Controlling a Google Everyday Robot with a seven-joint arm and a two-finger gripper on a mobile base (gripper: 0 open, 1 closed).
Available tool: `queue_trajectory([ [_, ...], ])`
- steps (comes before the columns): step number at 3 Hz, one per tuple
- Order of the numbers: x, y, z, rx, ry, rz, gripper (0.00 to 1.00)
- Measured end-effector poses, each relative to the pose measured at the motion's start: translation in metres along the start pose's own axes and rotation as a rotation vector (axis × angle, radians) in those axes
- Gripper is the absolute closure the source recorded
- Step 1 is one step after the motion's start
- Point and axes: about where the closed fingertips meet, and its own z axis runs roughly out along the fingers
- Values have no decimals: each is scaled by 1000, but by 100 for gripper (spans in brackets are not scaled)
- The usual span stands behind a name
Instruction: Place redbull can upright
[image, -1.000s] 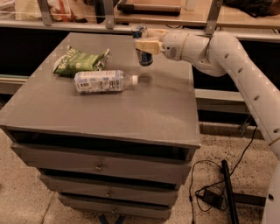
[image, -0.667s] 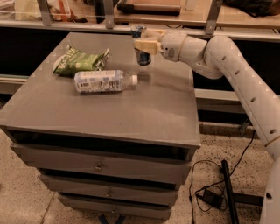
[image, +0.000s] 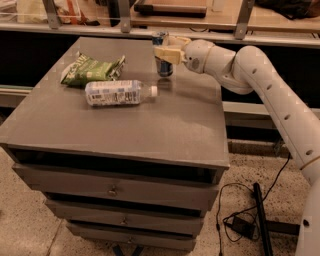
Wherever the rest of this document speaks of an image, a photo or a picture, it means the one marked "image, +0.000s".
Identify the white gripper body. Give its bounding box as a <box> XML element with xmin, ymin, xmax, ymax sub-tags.
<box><xmin>184</xmin><ymin>39</ymin><xmax>214</xmax><ymax>74</ymax></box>

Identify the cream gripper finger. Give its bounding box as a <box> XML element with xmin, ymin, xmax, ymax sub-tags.
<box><xmin>164</xmin><ymin>36</ymin><xmax>191</xmax><ymax>49</ymax></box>
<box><xmin>154</xmin><ymin>46</ymin><xmax>185</xmax><ymax>65</ymax></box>

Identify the red bull can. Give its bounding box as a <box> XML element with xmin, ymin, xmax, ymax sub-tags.
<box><xmin>152</xmin><ymin>31</ymin><xmax>173</xmax><ymax>77</ymax></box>

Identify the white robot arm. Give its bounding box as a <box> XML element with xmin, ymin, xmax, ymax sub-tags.
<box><xmin>153</xmin><ymin>35</ymin><xmax>320</xmax><ymax>256</ymax></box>

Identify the clear plastic water bottle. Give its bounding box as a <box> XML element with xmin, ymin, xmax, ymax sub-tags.
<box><xmin>85</xmin><ymin>80</ymin><xmax>158</xmax><ymax>107</ymax></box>

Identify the green chip bag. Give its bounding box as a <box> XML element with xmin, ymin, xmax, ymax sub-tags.
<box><xmin>61</xmin><ymin>53</ymin><xmax>125</xmax><ymax>87</ymax></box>

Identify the grey drawer cabinet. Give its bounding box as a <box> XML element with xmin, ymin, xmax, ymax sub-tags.
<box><xmin>1</xmin><ymin>38</ymin><xmax>229</xmax><ymax>241</ymax></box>

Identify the grey metal railing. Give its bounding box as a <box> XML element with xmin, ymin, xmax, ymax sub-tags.
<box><xmin>0</xmin><ymin>0</ymin><xmax>320</xmax><ymax>48</ymax></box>

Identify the top grey drawer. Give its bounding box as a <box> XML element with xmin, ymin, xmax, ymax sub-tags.
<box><xmin>12</xmin><ymin>163</ymin><xmax>217</xmax><ymax>212</ymax></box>

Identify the grey drawer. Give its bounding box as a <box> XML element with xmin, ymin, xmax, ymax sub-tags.
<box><xmin>12</xmin><ymin>163</ymin><xmax>217</xmax><ymax>212</ymax></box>
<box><xmin>66</xmin><ymin>222</ymin><xmax>196</xmax><ymax>251</ymax></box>
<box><xmin>45</xmin><ymin>199</ymin><xmax>203</xmax><ymax>237</ymax></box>

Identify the middle grey drawer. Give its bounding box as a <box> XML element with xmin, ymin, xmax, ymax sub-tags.
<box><xmin>45</xmin><ymin>199</ymin><xmax>203</xmax><ymax>237</ymax></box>

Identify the black power adapter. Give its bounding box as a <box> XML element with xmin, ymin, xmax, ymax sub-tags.
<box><xmin>231</xmin><ymin>217</ymin><xmax>255</xmax><ymax>239</ymax></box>

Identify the black floor stand bar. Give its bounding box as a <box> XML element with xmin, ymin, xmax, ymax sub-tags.
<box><xmin>253</xmin><ymin>183</ymin><xmax>300</xmax><ymax>256</ymax></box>

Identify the bottom grey drawer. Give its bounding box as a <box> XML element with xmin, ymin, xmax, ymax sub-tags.
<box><xmin>66</xmin><ymin>222</ymin><xmax>196</xmax><ymax>251</ymax></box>

